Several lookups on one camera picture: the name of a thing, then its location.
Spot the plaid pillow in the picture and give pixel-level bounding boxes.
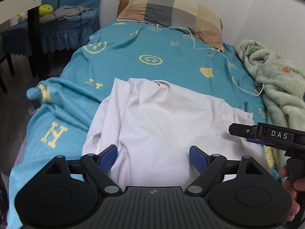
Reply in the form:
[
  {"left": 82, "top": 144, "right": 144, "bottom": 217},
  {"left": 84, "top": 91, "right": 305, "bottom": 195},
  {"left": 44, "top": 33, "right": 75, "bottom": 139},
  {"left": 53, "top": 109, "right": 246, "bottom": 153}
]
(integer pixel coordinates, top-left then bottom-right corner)
[{"left": 117, "top": 0, "right": 224, "bottom": 52}]

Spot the pale green fleece blanket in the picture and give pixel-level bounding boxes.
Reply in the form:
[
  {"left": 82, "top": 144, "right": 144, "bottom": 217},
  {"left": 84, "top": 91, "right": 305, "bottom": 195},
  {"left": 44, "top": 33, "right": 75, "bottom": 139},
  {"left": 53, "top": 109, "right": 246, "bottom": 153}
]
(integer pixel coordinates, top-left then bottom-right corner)
[{"left": 236, "top": 39, "right": 305, "bottom": 133}]

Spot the teal printed bed sheet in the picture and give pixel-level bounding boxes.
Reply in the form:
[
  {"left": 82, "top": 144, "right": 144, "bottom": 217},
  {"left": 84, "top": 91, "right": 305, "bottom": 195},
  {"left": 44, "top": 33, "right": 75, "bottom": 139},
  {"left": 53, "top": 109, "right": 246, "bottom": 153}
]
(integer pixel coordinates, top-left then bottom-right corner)
[{"left": 7, "top": 19, "right": 279, "bottom": 229}]

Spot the person's right hand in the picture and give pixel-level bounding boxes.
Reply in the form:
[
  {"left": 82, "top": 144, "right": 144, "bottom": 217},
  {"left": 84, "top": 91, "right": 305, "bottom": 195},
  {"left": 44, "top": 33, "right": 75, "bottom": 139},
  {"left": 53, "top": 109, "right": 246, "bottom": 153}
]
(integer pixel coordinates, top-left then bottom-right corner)
[{"left": 279, "top": 166, "right": 301, "bottom": 222}]

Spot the white shirt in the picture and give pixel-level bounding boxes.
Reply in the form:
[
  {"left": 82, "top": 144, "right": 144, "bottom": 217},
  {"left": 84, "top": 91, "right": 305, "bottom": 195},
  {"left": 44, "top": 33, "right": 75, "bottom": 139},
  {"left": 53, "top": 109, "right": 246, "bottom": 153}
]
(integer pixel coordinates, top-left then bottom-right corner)
[{"left": 82, "top": 77, "right": 270, "bottom": 188}]

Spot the grey cloth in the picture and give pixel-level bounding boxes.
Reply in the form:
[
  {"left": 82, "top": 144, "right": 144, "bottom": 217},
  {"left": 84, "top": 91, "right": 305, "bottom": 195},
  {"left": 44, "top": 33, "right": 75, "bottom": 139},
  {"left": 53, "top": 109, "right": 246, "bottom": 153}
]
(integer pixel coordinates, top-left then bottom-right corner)
[{"left": 39, "top": 5, "right": 96, "bottom": 24}]

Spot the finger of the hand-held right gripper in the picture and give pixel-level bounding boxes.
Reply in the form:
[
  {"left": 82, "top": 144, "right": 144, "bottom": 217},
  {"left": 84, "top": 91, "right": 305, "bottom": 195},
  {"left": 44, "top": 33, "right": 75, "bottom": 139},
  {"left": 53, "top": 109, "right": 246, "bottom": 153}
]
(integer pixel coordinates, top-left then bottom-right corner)
[
  {"left": 245, "top": 138, "right": 271, "bottom": 147},
  {"left": 228, "top": 123, "right": 259, "bottom": 140}
]

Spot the wooden table with black legs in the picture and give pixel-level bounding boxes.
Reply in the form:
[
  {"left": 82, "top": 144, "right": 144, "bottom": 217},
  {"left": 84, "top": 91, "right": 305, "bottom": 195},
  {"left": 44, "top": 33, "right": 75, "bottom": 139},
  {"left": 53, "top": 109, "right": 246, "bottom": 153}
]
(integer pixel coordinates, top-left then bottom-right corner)
[{"left": 0, "top": 0, "right": 50, "bottom": 78}]

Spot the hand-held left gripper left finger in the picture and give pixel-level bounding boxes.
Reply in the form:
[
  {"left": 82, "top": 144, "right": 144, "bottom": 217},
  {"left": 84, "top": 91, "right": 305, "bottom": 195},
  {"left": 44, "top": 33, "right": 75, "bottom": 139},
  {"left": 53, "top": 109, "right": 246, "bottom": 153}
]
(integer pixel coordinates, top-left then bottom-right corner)
[{"left": 33, "top": 144, "right": 122, "bottom": 197}]

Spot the white charging cable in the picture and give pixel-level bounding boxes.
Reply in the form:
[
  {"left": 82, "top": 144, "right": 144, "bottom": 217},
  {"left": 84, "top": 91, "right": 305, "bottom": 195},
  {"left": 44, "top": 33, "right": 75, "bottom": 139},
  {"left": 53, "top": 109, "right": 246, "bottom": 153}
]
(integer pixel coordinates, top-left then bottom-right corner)
[{"left": 143, "top": 21, "right": 266, "bottom": 97}]

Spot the green plush toy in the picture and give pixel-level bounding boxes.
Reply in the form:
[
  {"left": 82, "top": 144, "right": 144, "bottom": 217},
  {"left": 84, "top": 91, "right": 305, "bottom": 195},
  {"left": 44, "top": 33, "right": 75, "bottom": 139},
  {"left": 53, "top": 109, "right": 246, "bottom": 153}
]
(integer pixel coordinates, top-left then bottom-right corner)
[{"left": 39, "top": 5, "right": 53, "bottom": 18}]

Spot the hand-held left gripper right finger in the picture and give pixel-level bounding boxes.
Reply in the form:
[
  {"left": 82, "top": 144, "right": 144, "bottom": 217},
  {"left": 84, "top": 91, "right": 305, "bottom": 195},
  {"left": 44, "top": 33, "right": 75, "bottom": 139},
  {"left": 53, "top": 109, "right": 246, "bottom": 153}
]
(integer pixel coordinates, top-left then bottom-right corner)
[{"left": 185, "top": 145, "right": 280, "bottom": 197}]

